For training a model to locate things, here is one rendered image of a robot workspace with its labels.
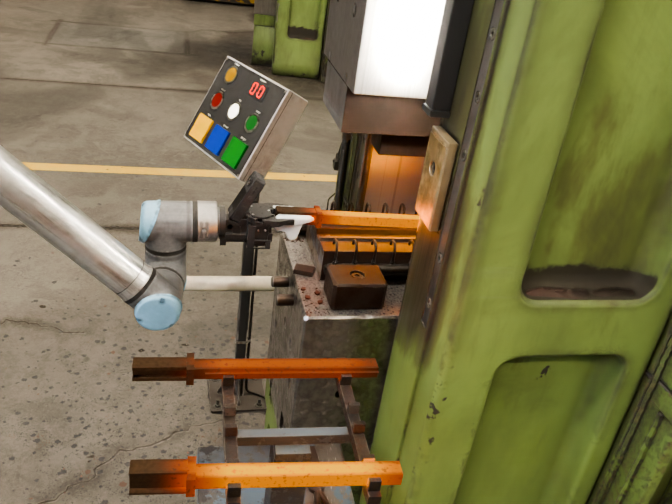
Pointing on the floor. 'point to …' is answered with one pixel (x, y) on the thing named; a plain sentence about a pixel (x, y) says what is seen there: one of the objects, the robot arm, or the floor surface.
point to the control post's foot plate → (245, 403)
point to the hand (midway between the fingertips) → (308, 214)
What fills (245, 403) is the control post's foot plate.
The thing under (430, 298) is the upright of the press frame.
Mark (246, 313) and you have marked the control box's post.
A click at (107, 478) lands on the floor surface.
